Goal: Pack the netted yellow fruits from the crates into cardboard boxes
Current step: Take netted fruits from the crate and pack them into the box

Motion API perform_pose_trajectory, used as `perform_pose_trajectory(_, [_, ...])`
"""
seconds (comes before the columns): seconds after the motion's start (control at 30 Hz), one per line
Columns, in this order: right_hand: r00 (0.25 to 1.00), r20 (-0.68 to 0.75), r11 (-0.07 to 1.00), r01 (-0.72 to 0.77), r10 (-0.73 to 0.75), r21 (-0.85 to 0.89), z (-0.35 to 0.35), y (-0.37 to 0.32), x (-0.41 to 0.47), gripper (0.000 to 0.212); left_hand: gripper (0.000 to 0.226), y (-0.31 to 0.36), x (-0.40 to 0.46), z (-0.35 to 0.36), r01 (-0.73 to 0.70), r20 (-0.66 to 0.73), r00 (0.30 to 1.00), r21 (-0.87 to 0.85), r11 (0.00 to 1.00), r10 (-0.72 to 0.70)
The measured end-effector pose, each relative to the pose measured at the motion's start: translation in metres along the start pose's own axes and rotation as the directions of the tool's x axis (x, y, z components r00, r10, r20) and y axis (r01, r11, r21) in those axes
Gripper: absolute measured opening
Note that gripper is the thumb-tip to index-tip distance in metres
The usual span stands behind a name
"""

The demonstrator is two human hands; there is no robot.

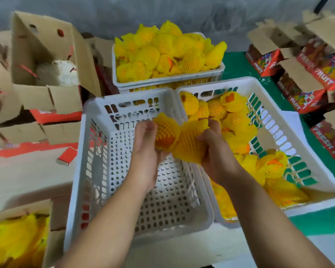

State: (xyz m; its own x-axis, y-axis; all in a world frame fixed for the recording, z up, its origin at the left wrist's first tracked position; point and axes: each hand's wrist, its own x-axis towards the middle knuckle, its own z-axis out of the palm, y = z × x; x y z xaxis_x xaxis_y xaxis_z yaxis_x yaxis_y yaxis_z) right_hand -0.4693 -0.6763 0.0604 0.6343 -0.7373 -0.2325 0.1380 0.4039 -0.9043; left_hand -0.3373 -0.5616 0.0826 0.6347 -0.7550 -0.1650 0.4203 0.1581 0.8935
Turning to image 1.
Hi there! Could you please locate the white foam nets bundle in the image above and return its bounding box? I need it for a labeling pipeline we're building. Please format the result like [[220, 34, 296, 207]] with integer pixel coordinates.
[[36, 60, 79, 87]]

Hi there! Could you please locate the tall open cardboard box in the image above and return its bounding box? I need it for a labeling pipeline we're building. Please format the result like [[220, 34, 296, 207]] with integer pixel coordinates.
[[11, 11, 102, 115]]

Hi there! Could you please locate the loose pile of netted fruit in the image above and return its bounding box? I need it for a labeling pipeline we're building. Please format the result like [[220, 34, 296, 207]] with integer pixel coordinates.
[[179, 90, 310, 221]]

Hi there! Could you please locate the black pole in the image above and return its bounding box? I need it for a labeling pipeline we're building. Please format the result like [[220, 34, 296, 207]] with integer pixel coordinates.
[[313, 0, 332, 15]]

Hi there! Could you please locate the brown cardboard box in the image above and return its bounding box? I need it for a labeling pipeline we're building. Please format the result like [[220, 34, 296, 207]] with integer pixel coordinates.
[[0, 30, 24, 129]]

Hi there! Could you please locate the person's left hand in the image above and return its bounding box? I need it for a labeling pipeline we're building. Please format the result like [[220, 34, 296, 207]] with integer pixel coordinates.
[[128, 119, 168, 192]]

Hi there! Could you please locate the person's left forearm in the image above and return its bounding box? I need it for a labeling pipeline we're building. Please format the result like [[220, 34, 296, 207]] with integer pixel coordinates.
[[56, 176, 157, 268]]

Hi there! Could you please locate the empty white plastic basket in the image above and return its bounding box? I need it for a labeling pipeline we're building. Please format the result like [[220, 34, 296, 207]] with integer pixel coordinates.
[[64, 87, 215, 253]]

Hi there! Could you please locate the heap of netted fruit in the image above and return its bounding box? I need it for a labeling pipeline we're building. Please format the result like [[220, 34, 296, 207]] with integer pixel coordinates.
[[114, 20, 228, 83]]

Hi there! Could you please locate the flattened cardboard box red band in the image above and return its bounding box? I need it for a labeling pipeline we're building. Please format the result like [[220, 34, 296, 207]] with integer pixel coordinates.
[[0, 109, 83, 161]]

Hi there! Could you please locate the orange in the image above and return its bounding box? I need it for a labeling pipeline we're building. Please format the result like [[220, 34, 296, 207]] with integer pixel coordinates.
[[152, 112, 210, 164]]

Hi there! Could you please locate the red printed fruit box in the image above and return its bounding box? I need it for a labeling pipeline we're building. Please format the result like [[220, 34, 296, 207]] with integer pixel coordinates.
[[310, 105, 335, 173], [276, 56, 329, 114], [245, 21, 286, 78], [296, 9, 335, 91]]

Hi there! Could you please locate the small red cardboard piece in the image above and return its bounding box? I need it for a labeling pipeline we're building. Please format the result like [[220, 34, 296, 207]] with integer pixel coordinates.
[[57, 147, 79, 167]]

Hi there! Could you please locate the heaped white plastic basket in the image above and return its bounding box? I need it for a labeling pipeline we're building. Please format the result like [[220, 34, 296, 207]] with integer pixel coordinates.
[[112, 32, 226, 94]]

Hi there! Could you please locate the cardboard box with yellow sleeves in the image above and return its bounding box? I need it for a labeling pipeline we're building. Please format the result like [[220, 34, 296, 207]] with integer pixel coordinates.
[[0, 195, 71, 268]]

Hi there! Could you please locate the half-filled white plastic basket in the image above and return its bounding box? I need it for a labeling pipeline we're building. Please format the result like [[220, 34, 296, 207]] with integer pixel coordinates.
[[175, 76, 335, 230]]

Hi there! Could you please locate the person's right forearm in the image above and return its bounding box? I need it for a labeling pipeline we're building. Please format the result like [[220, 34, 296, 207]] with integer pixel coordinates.
[[226, 172, 335, 268]]

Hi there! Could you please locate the person's right hand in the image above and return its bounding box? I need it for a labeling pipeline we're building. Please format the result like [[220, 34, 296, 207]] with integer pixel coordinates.
[[197, 118, 244, 189]]

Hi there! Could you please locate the pile of yellow foam sleeves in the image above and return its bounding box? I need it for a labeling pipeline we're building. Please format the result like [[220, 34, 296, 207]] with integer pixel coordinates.
[[0, 213, 51, 268]]

